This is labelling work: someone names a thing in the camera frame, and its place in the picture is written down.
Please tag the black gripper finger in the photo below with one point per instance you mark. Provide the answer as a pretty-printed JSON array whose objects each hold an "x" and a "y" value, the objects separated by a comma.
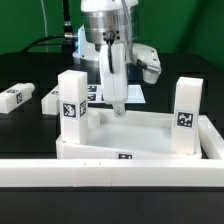
[{"x": 119, "y": 109}]

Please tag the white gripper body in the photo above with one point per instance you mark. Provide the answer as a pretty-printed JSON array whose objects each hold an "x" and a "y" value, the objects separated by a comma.
[{"x": 114, "y": 83}]

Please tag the white desk top tray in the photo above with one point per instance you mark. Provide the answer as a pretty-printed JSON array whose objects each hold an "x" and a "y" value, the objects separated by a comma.
[{"x": 137, "y": 135}]

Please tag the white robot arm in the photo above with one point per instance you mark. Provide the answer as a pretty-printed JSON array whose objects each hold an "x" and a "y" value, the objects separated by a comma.
[{"x": 109, "y": 29}]

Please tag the white L-shaped fence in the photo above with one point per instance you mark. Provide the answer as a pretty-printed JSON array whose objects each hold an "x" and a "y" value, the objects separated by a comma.
[{"x": 111, "y": 173}]

